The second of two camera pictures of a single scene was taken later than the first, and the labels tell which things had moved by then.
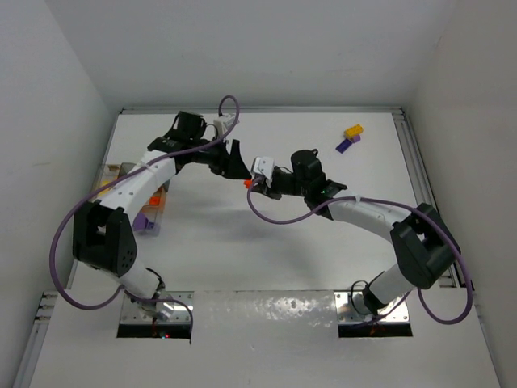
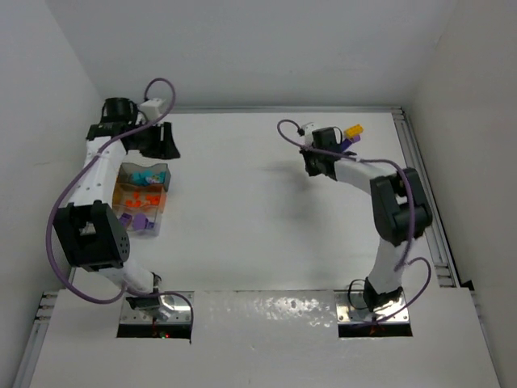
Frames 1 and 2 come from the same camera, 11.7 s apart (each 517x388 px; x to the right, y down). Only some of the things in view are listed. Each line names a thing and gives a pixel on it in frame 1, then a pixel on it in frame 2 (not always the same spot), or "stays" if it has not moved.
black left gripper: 225,160 → 157,140
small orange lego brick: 154,201 stays
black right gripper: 267,188 → 349,146
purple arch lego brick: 140,221 stays
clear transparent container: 148,224 stays
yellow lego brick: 353,131 stays
